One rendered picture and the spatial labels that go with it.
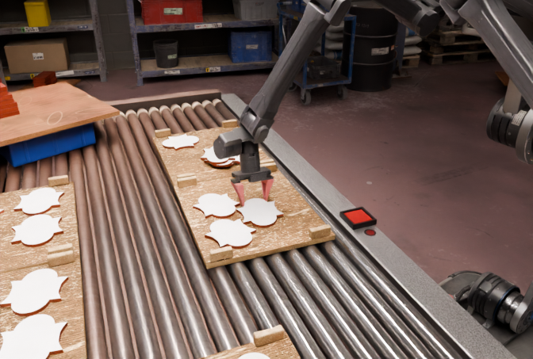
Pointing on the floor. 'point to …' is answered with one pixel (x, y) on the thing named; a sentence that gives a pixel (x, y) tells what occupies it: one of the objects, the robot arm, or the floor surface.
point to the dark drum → (370, 47)
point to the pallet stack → (449, 41)
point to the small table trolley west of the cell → (321, 55)
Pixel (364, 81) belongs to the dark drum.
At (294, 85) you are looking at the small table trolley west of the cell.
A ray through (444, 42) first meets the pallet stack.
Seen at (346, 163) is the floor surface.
